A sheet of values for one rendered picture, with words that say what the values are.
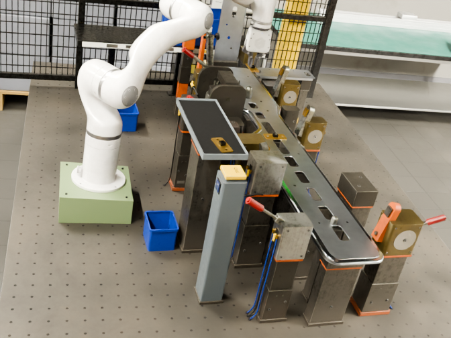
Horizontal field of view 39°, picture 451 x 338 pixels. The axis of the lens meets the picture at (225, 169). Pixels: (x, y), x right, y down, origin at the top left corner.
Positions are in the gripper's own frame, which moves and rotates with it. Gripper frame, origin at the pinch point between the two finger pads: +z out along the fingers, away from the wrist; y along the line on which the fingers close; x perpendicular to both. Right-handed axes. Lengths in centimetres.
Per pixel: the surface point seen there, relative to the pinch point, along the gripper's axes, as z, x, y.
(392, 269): 22, -109, 15
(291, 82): 5.9, -6.5, 16.5
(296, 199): 10, -87, -12
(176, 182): 37, -37, -36
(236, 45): 2.7, 26.3, 0.8
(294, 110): 11.4, -21.8, 13.4
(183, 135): 16, -36, -36
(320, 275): 22, -110, -10
